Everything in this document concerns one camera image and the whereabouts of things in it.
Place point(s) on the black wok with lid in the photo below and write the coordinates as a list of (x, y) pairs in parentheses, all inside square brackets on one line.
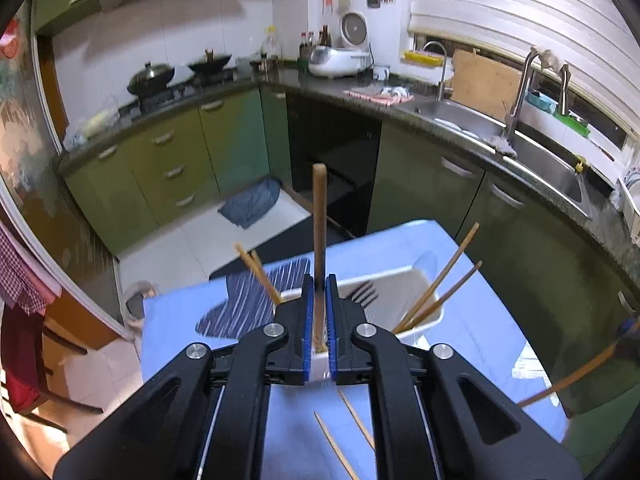
[(150, 80)]

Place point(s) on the slim steel tap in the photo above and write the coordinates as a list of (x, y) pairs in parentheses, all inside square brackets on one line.
[(564, 92)]

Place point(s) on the white dish cloth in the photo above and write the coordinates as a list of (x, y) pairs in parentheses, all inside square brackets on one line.
[(397, 91)]

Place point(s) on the grey rag on faucet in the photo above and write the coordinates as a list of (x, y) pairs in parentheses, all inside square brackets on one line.
[(547, 59)]

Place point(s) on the green plastic sink caddy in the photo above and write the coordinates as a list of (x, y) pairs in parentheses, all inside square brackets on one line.
[(565, 120)]

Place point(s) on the yellow cooking oil bottle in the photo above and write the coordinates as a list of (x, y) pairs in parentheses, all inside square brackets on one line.
[(271, 45)]

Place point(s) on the black plastic fork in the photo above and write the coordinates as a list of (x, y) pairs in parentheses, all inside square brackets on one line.
[(366, 294)]

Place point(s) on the small curved steel faucet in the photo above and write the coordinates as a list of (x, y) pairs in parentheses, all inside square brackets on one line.
[(441, 80)]

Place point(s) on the blue printed tablecloth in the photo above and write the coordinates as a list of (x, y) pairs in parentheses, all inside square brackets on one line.
[(480, 340)]

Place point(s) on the black built-in dishwasher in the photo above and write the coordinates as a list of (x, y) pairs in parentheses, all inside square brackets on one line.
[(335, 160)]

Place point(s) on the white cup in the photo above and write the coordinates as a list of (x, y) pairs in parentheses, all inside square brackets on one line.
[(381, 73)]

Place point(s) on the yellow tray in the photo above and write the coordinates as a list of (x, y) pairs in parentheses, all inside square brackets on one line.
[(422, 58)]

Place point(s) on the steel double sink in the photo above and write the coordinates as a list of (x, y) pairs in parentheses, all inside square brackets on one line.
[(545, 160)]

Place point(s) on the yellow sink clip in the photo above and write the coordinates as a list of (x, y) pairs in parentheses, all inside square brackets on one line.
[(580, 165)]

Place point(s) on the white rice cooker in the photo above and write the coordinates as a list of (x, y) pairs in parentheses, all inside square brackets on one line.
[(335, 60)]

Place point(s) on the white window blind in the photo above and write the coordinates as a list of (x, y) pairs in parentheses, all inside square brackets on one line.
[(525, 20)]

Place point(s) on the red checkered apron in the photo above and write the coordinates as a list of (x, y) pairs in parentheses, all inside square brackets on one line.
[(25, 275)]

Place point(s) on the pink dish cloth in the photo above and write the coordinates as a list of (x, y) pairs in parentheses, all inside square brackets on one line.
[(370, 96)]

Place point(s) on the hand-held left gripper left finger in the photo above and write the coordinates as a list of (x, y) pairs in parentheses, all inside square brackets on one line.
[(307, 320)]

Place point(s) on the bamboo chopstick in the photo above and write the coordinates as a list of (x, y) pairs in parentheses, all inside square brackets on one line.
[(257, 272), (440, 275), (264, 272), (335, 445), (356, 420), (570, 380)]

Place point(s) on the blue denim floor rag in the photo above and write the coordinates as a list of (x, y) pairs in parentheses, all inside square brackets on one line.
[(250, 205)]

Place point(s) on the green lower kitchen cabinets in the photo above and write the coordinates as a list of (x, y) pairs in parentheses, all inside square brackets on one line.
[(165, 160)]

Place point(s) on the grey rag on sink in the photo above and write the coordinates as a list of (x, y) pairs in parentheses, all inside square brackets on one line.
[(502, 146)]

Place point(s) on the printed sliding door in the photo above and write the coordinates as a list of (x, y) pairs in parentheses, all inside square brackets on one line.
[(35, 160)]

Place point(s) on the clear plastic bag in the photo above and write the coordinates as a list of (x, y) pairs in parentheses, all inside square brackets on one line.
[(92, 127)]

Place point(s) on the dark sauce bottle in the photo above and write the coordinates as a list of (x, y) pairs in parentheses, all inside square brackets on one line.
[(325, 40), (305, 45)]

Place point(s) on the black gas stove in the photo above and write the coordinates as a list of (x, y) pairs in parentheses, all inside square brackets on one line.
[(170, 97)]

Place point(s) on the wooden chair red cushion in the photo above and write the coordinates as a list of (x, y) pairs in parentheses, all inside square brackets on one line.
[(20, 360)]

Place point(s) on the white plastic utensil holder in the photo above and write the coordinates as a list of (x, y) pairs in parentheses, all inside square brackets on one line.
[(422, 330)]

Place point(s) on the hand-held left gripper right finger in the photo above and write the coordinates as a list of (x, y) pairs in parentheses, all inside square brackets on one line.
[(332, 320)]

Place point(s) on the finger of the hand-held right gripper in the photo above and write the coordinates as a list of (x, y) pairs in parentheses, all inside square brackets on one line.
[(629, 332)]

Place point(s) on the dark stone kitchen counter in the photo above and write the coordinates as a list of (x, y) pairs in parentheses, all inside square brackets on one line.
[(310, 85)]

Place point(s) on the wooden cutting board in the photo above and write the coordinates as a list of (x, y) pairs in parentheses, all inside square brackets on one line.
[(487, 85)]

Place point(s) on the tall steel kitchen faucet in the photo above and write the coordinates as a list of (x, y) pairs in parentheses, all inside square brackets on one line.
[(515, 105)]

